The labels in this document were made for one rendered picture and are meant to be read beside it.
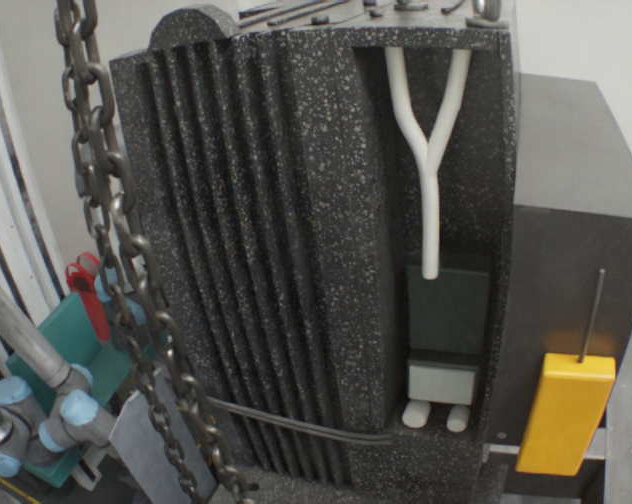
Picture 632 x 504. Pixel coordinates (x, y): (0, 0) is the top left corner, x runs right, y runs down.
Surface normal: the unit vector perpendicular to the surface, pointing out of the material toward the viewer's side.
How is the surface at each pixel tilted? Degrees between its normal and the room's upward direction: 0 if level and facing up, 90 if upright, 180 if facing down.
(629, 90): 90
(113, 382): 0
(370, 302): 90
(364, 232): 90
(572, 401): 90
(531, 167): 0
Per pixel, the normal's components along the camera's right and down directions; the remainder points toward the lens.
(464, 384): -0.36, 0.52
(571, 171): -0.12, -0.85
